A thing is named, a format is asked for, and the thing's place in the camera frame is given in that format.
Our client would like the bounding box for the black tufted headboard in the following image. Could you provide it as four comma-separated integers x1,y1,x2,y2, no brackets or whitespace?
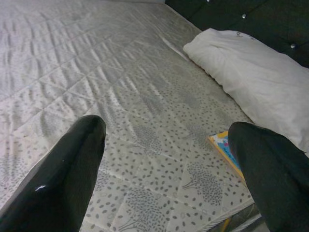
165,0,309,68

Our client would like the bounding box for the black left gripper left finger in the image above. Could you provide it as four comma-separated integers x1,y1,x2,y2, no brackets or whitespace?
0,115,106,232

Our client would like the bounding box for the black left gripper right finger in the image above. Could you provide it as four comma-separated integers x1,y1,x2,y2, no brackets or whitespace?
227,121,309,232

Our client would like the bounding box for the yellow blue picture book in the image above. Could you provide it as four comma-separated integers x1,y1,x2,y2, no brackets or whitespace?
207,130,248,188

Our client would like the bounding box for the white quilted mattress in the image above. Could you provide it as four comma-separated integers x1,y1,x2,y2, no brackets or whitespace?
0,0,264,232

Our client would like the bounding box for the white pillow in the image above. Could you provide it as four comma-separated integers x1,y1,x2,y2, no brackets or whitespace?
183,28,309,155

